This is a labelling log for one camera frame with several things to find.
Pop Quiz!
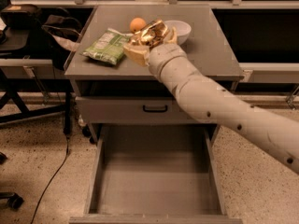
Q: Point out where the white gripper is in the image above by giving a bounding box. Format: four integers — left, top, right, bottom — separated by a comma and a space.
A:
123, 27, 187, 78

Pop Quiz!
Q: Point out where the crushed orange metallic can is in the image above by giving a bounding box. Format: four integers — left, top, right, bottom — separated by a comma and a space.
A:
129, 19, 170, 48

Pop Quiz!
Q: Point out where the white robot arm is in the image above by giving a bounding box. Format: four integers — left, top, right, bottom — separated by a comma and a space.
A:
124, 28, 299, 174

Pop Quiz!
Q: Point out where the grey drawer cabinet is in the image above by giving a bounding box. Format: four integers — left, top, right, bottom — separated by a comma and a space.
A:
65, 4, 242, 137

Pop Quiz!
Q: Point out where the closed grey top drawer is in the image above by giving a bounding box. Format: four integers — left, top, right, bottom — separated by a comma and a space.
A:
76, 96, 217, 125

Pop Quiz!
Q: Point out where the open grey middle drawer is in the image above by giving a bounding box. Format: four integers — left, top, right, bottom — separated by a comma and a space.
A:
69, 125, 243, 224

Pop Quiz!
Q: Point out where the orange fruit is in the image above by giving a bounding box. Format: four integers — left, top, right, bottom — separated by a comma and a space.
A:
130, 17, 147, 34

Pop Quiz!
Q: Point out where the white ceramic bowl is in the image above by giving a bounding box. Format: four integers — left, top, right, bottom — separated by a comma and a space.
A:
165, 20, 192, 45

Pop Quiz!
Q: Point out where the green chip bag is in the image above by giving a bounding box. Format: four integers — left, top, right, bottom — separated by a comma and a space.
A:
81, 28, 133, 65

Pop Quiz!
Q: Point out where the black case on table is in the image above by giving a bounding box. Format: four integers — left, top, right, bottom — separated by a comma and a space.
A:
0, 4, 41, 29

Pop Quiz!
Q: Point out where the black chair caster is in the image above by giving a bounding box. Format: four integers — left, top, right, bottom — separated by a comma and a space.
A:
0, 192, 24, 210

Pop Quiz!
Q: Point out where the black drawer handle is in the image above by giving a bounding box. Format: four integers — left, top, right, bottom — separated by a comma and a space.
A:
142, 105, 168, 113

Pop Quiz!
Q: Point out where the dark bag with strap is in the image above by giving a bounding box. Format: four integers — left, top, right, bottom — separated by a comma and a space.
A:
42, 15, 82, 71

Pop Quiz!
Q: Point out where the black floor cable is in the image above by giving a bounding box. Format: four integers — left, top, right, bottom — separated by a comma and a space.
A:
30, 133, 70, 224

